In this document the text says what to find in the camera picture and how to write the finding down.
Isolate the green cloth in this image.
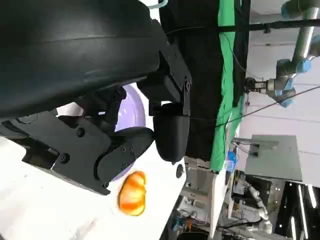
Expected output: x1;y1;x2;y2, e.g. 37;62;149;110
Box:
209;0;247;175

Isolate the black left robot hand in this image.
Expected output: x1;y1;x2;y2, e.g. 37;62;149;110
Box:
0;0;193;196

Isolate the grey panel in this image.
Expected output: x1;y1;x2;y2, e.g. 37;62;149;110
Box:
244;134;303;183

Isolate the black bar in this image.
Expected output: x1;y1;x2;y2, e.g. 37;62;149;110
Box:
217;19;320;34

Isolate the blue item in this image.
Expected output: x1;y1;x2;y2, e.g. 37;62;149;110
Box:
225;149;238;173

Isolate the thin black cable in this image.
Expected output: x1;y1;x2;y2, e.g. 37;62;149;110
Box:
189;85;320;128

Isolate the lilac plate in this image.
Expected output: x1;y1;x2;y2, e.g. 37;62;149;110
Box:
109;83;148;183

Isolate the orange toy bread roll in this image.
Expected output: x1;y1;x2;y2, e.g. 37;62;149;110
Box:
117;170;148;217

